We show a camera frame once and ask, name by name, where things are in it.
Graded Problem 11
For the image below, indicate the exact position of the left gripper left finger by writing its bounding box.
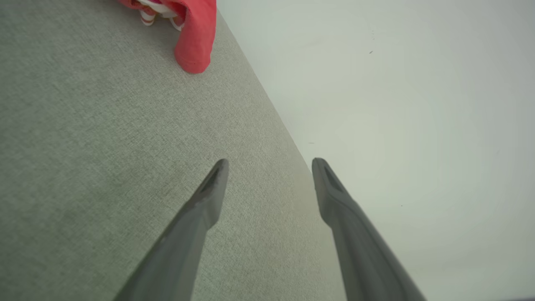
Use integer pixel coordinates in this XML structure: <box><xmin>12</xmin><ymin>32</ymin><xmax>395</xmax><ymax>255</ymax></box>
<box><xmin>114</xmin><ymin>158</ymin><xmax>230</xmax><ymax>301</ymax></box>

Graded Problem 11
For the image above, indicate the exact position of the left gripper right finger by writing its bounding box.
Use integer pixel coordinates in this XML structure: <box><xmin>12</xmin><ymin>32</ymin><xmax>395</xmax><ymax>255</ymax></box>
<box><xmin>312</xmin><ymin>158</ymin><xmax>427</xmax><ymax>301</ymax></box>

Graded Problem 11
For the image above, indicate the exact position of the red white jersey shirt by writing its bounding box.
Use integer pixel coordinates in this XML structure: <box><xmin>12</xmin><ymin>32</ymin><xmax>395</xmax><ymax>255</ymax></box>
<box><xmin>117</xmin><ymin>0</ymin><xmax>217</xmax><ymax>74</ymax></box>

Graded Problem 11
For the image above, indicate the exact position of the grey fabric sofa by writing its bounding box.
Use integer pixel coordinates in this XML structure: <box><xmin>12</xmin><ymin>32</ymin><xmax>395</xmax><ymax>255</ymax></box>
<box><xmin>0</xmin><ymin>0</ymin><xmax>347</xmax><ymax>301</ymax></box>

